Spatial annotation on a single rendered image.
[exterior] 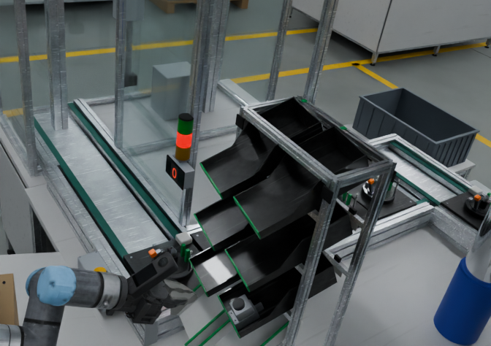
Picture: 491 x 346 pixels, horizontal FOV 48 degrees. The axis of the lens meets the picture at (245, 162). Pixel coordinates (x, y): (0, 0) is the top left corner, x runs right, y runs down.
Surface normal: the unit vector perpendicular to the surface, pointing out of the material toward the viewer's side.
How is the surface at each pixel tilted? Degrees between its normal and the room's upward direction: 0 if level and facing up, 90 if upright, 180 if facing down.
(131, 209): 0
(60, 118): 90
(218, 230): 25
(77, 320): 0
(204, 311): 45
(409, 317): 0
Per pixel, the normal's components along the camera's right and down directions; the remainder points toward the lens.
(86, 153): 0.14, -0.83
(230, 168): -0.26, -0.70
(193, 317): -0.54, -0.50
